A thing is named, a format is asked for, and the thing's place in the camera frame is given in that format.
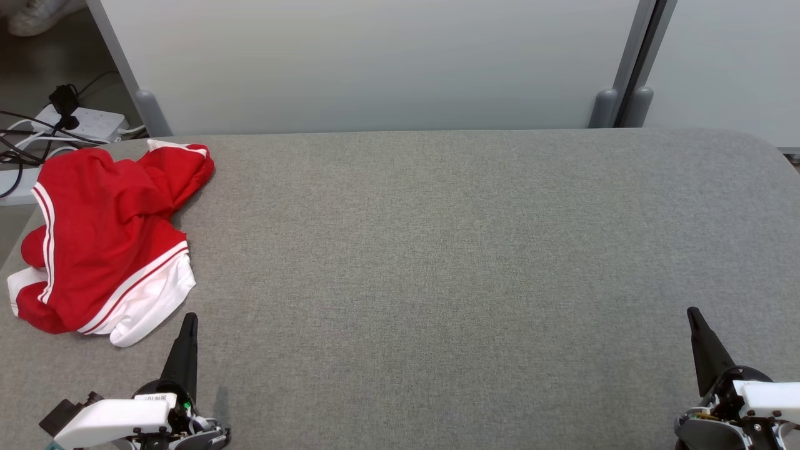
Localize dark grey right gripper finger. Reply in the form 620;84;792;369
686;306;737;398

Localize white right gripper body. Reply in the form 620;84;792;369
709;366;800;426

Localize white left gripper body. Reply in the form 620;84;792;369
53;378;196;449

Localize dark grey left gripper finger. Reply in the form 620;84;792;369
161;312;199;402

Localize red Bulls 23 jersey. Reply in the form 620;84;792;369
31;150;198;348

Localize red shorts with white stripe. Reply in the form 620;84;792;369
6;139;215;335

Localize white flat box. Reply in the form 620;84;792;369
0;166;41;207

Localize grey partition foot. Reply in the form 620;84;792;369
622;86;654;129
589;89;619;129
136;89;173;138

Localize grey fabric covered table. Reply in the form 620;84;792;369
0;128;800;450

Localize black plug adapter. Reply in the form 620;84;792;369
49;84;81;131

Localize white power strip with plugs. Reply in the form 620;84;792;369
0;110;110;146

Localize narrow light grey partition panel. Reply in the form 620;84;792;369
637;0;800;149

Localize wide light grey partition panel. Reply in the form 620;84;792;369
86;0;660;138

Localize white sneaker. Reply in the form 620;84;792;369
7;0;86;37

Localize white cable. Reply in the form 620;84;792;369
0;121;80;161

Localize black cable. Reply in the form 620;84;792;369
0;133;46;201

